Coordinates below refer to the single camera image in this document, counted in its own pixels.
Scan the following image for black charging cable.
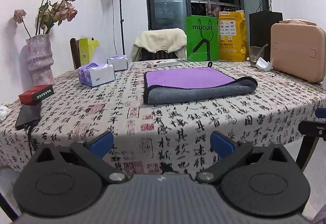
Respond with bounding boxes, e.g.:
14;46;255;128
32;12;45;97
24;124;35;157

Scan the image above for black smartphone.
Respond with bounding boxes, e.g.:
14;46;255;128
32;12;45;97
15;102;41;130

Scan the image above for pink speckled ceramic vase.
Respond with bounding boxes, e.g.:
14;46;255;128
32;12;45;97
26;34;55;86

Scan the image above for calligraphy print tablecloth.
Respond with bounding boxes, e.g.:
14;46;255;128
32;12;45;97
1;61;325;175

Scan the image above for cream cloth on chair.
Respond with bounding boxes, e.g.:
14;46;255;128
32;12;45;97
130;28;187;62

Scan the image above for pink hard case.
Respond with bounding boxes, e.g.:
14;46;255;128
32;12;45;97
270;19;325;83

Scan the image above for dark wooden chair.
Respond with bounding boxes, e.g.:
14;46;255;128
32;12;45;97
70;38;81;69

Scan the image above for crumpled white tissue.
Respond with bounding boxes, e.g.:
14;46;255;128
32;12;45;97
0;105;11;121

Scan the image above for far purple tissue pack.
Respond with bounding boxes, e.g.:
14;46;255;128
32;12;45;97
107;55;128;72

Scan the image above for yellow printed paper bag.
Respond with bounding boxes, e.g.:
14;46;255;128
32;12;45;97
218;10;248;62

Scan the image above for white crumpled paper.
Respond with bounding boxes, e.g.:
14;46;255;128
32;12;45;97
255;57;272;72

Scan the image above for purple tissue pack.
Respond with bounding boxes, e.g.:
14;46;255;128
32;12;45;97
77;62;116;88
107;55;128;72

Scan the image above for white flat product box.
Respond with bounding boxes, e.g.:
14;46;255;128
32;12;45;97
147;59;178;68

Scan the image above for clear drinking glass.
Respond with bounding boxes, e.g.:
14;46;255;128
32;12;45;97
249;44;268;67

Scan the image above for green mucun paper bag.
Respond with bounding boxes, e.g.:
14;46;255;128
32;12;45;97
186;15;219;62

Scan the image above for purple and grey towel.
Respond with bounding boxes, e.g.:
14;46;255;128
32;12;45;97
143;62;258;105

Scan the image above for red and black box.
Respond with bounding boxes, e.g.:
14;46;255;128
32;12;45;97
19;84;54;105

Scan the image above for black paper bag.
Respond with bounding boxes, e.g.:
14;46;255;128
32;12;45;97
249;10;283;61

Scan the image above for chair with cream cloth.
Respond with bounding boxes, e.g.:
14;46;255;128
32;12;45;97
140;49;178;61

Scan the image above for dried pink roses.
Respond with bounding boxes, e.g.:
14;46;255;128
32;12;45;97
11;0;78;38

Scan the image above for lime green carton box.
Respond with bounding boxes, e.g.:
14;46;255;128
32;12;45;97
78;38;99;66

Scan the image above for near purple tissue pack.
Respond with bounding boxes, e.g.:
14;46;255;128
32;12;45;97
77;62;116;88

